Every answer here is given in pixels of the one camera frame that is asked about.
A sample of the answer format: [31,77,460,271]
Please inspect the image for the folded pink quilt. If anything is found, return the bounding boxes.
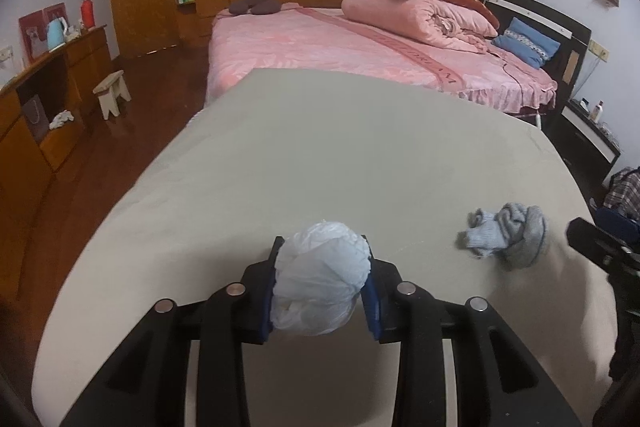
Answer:
[341,0,498,53]

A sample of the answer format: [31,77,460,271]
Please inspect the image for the black white nightstand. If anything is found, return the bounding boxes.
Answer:
[544,101,620,202]

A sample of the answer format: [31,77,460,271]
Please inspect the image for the plaid cloth bundle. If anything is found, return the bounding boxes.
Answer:
[603,167,640,221]

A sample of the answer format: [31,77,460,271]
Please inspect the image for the red thermos bottle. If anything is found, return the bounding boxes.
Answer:
[80,0,96,30]

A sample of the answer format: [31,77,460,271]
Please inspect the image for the beige table cloth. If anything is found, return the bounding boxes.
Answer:
[32,69,616,426]

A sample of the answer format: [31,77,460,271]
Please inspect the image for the small white wooden stool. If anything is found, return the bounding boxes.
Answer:
[92,69,131,120]

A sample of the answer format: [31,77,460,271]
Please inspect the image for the light blue electric kettle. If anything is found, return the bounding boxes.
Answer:
[47,17,68,52]

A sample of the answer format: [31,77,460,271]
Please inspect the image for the pink sheeted bed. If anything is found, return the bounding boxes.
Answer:
[205,8,559,115]

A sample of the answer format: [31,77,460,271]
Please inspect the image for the black bed headboard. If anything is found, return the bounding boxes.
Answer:
[480,0,591,130]

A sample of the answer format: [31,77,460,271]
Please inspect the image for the grey sock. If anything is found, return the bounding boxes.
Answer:
[456,202,549,270]

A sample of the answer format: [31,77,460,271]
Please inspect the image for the wall power socket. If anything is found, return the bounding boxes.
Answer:
[588,40,610,63]

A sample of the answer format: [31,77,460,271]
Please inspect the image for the red gift box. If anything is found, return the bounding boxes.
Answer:
[18,3,67,64]

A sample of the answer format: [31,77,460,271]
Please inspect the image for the blue pillow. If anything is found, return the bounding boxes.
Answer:
[491,17,561,68]

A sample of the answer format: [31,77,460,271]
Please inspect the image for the white lotion bottle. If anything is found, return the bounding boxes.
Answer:
[589,101,603,124]

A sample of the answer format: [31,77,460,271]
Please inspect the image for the white cloth on shelf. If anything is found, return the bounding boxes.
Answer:
[49,109,75,130]

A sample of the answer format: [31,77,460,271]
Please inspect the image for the wooden sideboard cabinet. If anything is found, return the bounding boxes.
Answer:
[0,24,116,238]

